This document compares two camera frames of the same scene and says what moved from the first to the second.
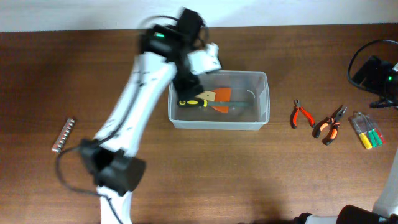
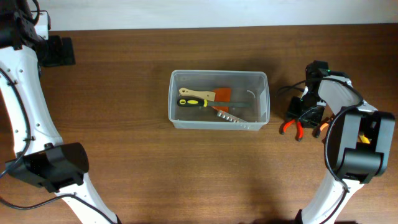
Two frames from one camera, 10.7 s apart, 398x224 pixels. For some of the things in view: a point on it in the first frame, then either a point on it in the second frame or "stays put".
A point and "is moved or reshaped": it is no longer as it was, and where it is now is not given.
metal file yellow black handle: x=200 y=103 stays put
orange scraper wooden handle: x=217 y=94 stays put
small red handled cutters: x=293 y=118 is moved or reshaped
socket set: x=65 y=132 -> x=229 y=117
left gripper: x=185 y=87 -> x=65 y=54
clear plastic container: x=229 y=101 stays put
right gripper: x=371 y=82 -> x=313 y=119
